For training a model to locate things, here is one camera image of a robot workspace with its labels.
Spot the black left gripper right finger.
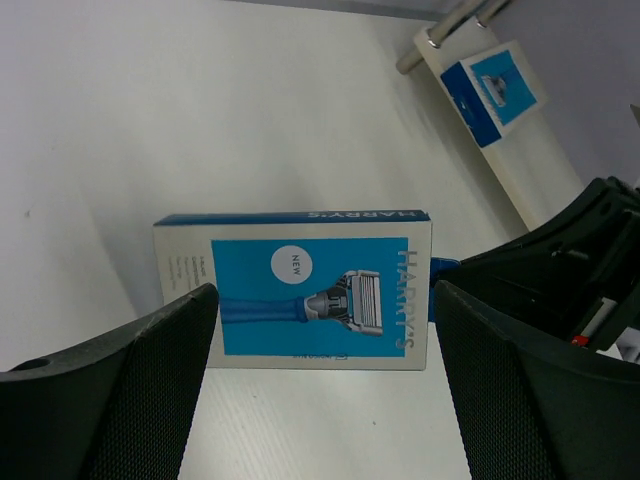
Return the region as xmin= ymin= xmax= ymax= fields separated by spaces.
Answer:
xmin=434 ymin=281 xmax=639 ymax=479

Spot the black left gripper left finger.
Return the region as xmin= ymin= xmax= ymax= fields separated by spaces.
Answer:
xmin=1 ymin=284 xmax=219 ymax=479

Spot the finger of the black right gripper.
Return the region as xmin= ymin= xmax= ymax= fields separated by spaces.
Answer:
xmin=439 ymin=177 xmax=639 ymax=350

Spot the blue Harry's razor box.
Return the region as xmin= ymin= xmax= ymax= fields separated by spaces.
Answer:
xmin=440 ymin=40 xmax=548 ymax=148
xmin=153 ymin=210 xmax=455 ymax=371

